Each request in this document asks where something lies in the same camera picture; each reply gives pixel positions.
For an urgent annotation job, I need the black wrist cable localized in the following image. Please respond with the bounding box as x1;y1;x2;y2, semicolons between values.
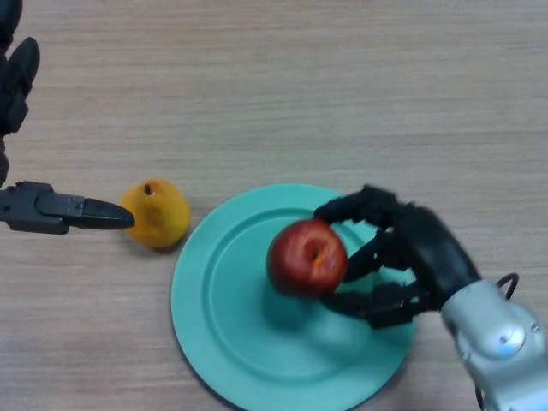
495;272;521;303

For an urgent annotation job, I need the yellow pear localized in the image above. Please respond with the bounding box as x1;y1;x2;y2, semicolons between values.
119;178;192;248

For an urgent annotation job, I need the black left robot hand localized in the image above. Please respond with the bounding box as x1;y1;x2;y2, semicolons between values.
0;0;136;235

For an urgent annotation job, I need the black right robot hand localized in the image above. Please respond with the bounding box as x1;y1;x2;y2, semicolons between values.
313;183;483;330

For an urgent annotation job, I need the red apple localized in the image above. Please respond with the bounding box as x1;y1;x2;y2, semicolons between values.
265;218;348;299

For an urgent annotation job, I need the green round plate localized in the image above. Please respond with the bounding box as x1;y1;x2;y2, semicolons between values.
170;183;419;411

